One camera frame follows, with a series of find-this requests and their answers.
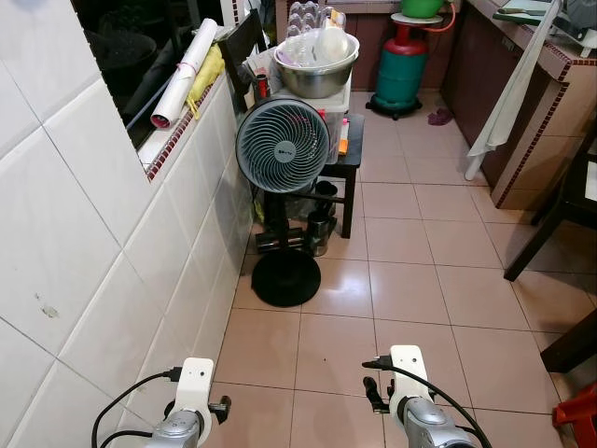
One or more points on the dark wooden furniture leg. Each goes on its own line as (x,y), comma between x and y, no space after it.
(574,345)

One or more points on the red plastic stool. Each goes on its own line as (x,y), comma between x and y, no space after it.
(580,416)

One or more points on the black side table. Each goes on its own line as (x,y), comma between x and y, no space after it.
(354,159)

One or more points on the dark wooden chair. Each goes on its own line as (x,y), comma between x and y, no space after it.
(550,220)

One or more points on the grey standing fan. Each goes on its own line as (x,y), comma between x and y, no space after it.
(283,145)

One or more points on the purple slipper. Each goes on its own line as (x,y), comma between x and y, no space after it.
(440,117)

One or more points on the clear plastic storage box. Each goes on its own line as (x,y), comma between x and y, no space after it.
(338,107)

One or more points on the brown tiled kitchen counter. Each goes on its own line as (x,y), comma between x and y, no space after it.
(555,135)

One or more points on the large steel mixing bowl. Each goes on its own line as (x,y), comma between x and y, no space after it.
(322,79)

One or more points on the hanging white cloth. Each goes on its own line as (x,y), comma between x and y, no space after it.
(508,103)

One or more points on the green gas cylinder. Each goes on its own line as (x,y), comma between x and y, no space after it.
(401,75)

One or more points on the small red can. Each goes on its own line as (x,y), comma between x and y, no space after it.
(263,87)

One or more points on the yellow cloth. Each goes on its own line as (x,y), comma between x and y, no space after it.
(211,70)

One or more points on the rolled white paper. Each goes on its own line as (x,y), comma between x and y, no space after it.
(187,70)

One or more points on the white plastic bowl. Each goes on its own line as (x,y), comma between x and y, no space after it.
(333,44)

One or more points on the black wok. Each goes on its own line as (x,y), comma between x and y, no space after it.
(126,56)

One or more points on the black wooden chair back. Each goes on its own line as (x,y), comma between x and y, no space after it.
(244,42)

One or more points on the clear plastic egg tray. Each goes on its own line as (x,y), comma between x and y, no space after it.
(312,17)

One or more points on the green plastic basin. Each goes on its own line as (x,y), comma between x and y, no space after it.
(424,7)

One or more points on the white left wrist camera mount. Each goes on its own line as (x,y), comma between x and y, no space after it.
(194,383)

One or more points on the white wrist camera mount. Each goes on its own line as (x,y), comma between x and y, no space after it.
(409,369)
(194,383)

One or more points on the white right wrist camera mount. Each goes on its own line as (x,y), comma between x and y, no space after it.
(409,369)

